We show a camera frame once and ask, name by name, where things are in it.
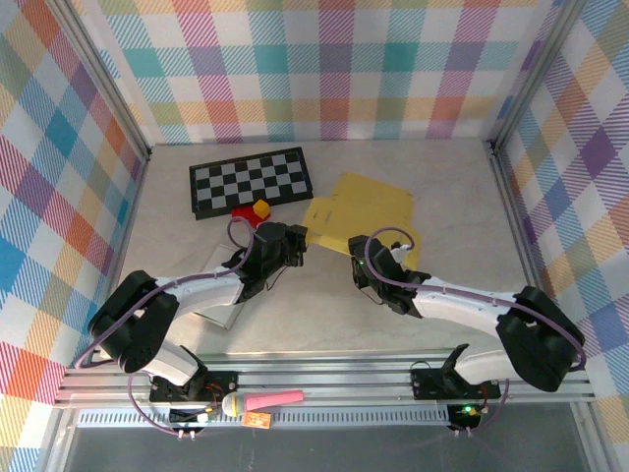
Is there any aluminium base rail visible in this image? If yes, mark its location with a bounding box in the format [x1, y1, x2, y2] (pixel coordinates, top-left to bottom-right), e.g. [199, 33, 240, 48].
[53, 346, 597, 409]

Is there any white paper box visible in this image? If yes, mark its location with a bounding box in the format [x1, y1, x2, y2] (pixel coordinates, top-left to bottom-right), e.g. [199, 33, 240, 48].
[191, 240, 247, 331]

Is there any slotted grey cable duct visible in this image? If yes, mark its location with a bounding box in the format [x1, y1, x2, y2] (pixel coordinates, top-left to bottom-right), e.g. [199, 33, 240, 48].
[78, 410, 456, 429]

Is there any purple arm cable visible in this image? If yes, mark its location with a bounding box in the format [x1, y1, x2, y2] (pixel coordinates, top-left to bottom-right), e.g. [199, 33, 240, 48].
[364, 225, 587, 437]
[73, 217, 259, 439]

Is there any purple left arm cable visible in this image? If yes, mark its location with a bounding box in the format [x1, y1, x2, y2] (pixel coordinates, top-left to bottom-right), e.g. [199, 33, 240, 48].
[73, 217, 259, 439]

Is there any yellow paper box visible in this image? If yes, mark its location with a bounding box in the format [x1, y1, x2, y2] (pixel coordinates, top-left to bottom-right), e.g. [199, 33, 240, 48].
[303, 171, 424, 271]

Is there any aluminium frame post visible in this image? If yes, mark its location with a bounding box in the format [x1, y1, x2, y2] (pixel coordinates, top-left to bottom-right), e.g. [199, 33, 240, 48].
[488, 0, 591, 153]
[48, 0, 152, 161]

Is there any black folding chessboard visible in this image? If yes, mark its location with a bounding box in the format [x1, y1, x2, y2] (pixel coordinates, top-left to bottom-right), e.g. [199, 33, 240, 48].
[189, 147, 315, 222]

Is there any pink handled microphone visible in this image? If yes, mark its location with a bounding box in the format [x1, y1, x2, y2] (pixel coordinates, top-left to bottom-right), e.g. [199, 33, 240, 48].
[220, 389, 306, 417]

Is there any aluminium side rail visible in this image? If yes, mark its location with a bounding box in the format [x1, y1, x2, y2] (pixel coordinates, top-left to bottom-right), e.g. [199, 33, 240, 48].
[486, 142, 566, 363]
[87, 149, 153, 368]

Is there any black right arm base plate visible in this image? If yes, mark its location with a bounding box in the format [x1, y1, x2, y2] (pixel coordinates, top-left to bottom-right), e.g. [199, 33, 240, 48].
[410, 362, 502, 400]

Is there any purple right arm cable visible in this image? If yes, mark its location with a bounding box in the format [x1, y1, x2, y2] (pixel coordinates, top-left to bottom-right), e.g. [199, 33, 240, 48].
[364, 225, 587, 437]

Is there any black controller board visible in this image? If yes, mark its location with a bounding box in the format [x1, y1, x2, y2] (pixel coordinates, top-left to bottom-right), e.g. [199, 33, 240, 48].
[447, 402, 483, 430]
[169, 405, 217, 425]

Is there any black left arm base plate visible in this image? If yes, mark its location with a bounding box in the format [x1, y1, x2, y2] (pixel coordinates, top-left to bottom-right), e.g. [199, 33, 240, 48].
[148, 371, 240, 402]

